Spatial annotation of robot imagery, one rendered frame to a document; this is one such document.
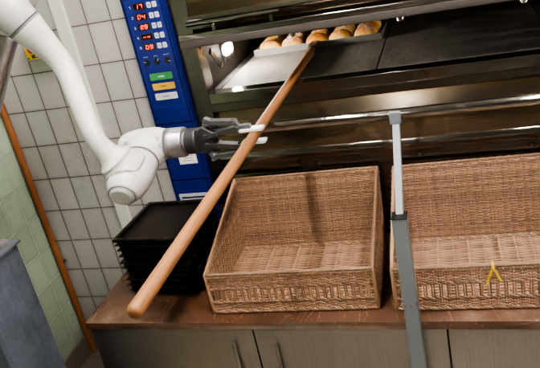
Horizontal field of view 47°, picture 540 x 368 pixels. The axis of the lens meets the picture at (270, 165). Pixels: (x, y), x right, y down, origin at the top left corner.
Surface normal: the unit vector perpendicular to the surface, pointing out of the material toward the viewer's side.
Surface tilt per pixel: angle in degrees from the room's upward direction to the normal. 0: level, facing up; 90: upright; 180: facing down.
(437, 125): 70
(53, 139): 90
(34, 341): 90
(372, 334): 90
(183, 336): 90
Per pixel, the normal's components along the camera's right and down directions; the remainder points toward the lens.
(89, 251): -0.24, 0.42
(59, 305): 0.95, -0.08
